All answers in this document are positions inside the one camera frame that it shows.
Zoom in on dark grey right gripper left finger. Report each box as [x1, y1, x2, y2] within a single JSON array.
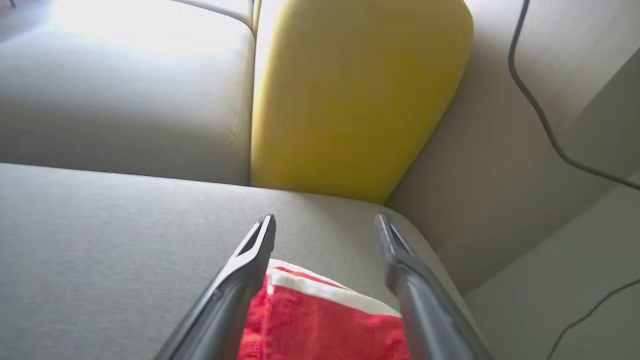
[[155, 214, 277, 360]]

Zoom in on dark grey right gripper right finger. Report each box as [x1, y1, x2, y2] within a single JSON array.
[[375, 212, 494, 360]]

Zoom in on red shorts with white stripes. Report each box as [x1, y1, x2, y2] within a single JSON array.
[[237, 258, 412, 360]]

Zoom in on large grey sofa seat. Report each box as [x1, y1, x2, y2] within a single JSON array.
[[0, 162, 478, 360]]

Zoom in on beige console table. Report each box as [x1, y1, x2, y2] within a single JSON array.
[[387, 0, 640, 297]]

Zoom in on grey sofa cushion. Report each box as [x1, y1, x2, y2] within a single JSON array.
[[0, 0, 257, 186], [190, 0, 257, 25]]

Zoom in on yellow sofa back cushion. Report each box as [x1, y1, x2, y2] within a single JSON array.
[[249, 0, 475, 205]]

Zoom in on thin black cable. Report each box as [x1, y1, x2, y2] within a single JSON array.
[[546, 277, 640, 360], [507, 0, 640, 192]]

